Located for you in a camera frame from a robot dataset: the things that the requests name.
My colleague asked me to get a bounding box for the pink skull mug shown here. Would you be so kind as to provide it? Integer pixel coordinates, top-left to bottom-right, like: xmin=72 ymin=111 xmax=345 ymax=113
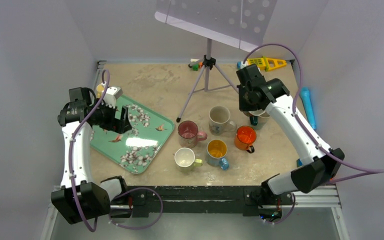
xmin=177 ymin=120 xmax=208 ymax=149

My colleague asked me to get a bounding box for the cream coral shell mug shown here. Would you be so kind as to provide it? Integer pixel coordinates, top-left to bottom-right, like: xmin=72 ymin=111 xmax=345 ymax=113
xmin=243 ymin=109 xmax=270 ymax=130

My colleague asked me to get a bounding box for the lime green mug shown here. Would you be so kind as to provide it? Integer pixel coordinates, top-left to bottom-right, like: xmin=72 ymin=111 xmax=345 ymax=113
xmin=174 ymin=147 xmax=204 ymax=172

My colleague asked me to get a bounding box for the cream dragon mug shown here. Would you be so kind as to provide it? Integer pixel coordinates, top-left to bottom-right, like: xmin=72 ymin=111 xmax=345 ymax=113
xmin=208 ymin=105 xmax=237 ymax=136

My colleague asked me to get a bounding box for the blue toy flashlight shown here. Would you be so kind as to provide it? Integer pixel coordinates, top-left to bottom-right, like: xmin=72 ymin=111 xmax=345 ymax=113
xmin=299 ymin=87 xmax=317 ymax=130

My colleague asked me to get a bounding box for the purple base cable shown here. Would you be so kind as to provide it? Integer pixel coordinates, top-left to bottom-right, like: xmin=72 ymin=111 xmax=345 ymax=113
xmin=108 ymin=187 xmax=164 ymax=230

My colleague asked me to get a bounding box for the yellow mug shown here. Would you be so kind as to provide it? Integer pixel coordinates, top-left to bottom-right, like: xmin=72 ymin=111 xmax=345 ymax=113
xmin=95 ymin=84 xmax=105 ymax=99

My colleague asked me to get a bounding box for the dark green mug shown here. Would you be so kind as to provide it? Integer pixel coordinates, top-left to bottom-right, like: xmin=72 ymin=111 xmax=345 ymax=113
xmin=249 ymin=115 xmax=259 ymax=126

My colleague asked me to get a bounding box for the white music stand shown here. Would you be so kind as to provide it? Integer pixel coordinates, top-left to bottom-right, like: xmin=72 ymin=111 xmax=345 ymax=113
xmin=154 ymin=0 xmax=277 ymax=123

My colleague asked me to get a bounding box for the green floral tray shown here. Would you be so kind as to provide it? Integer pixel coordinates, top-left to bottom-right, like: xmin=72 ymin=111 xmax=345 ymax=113
xmin=90 ymin=95 xmax=175 ymax=174

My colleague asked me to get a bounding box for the blue butterfly mug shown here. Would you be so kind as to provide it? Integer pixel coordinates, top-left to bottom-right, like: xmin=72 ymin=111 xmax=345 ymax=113
xmin=205 ymin=139 xmax=230 ymax=171

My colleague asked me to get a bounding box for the small toy blocks pile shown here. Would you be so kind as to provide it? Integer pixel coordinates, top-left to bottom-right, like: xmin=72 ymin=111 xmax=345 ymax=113
xmin=296 ymin=159 xmax=303 ymax=168

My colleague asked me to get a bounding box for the yellow toy grid block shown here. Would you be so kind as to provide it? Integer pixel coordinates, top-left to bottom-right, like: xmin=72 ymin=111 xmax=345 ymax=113
xmin=247 ymin=57 xmax=267 ymax=71

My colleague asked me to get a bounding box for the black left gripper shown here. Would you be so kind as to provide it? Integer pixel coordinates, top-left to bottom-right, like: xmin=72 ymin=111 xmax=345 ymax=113
xmin=92 ymin=98 xmax=131 ymax=134

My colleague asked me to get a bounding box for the orange mug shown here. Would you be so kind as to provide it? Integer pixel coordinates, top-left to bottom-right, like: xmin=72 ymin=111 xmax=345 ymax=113
xmin=234 ymin=125 xmax=257 ymax=154

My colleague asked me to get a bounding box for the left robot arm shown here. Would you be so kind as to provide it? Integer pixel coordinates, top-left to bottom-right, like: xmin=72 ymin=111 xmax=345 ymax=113
xmin=51 ymin=86 xmax=132 ymax=225

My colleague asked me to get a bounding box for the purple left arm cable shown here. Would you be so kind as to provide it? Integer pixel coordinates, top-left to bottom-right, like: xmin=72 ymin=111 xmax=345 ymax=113
xmin=67 ymin=68 xmax=111 ymax=233

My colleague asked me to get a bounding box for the yellow green toy ramp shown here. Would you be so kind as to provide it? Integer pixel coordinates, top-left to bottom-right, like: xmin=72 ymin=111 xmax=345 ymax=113
xmin=262 ymin=56 xmax=287 ymax=72

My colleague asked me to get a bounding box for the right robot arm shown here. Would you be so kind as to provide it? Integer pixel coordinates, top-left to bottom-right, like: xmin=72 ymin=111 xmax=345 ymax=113
xmin=236 ymin=64 xmax=345 ymax=204

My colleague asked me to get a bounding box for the green toy block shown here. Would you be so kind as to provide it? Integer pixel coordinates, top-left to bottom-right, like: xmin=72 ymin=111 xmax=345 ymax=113
xmin=192 ymin=64 xmax=199 ymax=71

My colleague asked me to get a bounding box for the blue white toy block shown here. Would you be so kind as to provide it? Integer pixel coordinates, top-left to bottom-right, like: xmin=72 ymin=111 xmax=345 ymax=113
xmin=236 ymin=61 xmax=248 ymax=70

